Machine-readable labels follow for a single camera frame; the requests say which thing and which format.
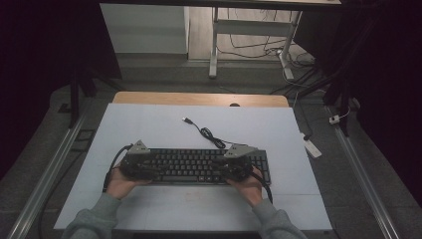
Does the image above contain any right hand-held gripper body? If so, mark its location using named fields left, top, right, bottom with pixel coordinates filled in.
left=218, top=143, right=260, bottom=183

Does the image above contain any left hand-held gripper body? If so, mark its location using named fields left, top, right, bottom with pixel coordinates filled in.
left=118, top=139, right=154, bottom=182

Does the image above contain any black keyboard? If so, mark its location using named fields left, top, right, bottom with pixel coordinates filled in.
left=145, top=147, right=272, bottom=187

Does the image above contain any person's right hand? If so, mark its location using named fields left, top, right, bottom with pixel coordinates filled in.
left=226, top=166, right=266, bottom=209

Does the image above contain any person's left hand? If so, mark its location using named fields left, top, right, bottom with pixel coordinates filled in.
left=105, top=165, right=153, bottom=201

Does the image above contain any white table cover sheet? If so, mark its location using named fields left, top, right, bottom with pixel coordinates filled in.
left=53, top=102, right=333, bottom=232

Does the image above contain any black floor plate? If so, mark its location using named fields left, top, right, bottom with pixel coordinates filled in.
left=70, top=128, right=98, bottom=153

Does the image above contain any white power strip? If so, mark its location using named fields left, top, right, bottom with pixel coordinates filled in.
left=301, top=131, right=323, bottom=159

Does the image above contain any black metal stand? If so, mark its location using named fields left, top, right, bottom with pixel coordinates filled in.
left=297, top=13, right=354, bottom=137
left=67, top=64, right=117, bottom=129

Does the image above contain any white cabinet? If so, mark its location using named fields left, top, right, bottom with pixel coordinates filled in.
left=100, top=3, right=190, bottom=55

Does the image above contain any left hand-held gripper black cable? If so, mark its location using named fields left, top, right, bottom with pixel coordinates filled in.
left=102, top=143, right=134, bottom=194

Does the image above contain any hand-held gripper black cable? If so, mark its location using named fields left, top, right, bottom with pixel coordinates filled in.
left=102, top=143, right=134, bottom=194
left=249, top=169, right=275, bottom=205

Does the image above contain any black keyboard cable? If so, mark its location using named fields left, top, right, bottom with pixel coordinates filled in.
left=181, top=117, right=250, bottom=150

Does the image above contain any right hand-held gripper black cable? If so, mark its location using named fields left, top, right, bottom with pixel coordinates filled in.
left=249, top=169, right=275, bottom=205

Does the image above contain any aluminium rail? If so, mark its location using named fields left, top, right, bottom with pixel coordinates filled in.
left=6, top=99, right=95, bottom=239
left=325, top=105, right=402, bottom=239

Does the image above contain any thin black floor cable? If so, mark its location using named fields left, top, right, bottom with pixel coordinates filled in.
left=37, top=152, right=84, bottom=239

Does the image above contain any tangle of black floor cables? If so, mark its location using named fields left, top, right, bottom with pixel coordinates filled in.
left=216, top=7, right=317, bottom=69

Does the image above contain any white desk frame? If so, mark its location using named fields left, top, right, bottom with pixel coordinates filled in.
left=208, top=6, right=304, bottom=81

